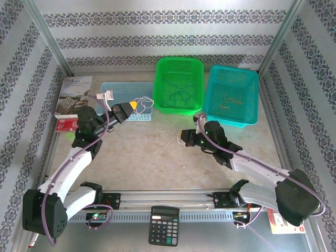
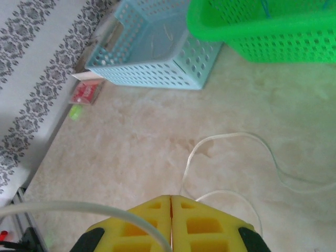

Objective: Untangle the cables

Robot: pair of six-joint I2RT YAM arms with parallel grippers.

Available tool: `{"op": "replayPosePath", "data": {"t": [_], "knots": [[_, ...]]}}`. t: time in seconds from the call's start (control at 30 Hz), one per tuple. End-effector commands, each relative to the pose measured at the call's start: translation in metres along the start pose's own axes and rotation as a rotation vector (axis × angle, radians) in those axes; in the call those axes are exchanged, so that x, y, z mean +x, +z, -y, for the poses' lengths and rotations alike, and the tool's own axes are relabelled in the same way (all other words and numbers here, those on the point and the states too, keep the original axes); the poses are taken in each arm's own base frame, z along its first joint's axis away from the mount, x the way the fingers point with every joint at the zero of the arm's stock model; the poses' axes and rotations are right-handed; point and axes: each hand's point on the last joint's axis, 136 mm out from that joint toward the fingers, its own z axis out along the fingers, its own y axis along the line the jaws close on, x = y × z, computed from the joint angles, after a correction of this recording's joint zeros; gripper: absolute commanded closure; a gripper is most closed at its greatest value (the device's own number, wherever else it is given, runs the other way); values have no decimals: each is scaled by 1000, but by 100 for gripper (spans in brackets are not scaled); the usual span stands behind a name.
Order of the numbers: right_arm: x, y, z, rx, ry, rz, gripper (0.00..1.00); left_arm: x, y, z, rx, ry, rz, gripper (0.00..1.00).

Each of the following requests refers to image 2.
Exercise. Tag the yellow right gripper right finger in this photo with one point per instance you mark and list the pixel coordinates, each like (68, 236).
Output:
(231, 231)

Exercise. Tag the aluminium frame post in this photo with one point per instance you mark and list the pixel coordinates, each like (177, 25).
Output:
(22, 218)

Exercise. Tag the small red box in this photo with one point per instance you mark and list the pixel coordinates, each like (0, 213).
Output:
(85, 92)

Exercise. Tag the small green object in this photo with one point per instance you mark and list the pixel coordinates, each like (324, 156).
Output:
(75, 113)

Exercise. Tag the green plastic basket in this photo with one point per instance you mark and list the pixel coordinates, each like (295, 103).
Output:
(210, 26)

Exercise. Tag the black device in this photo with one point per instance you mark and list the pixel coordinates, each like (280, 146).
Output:
(29, 241)

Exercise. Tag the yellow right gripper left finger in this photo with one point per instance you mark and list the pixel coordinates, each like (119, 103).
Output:
(113, 228)

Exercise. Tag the light blue plastic basket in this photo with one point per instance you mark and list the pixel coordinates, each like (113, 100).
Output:
(147, 76)

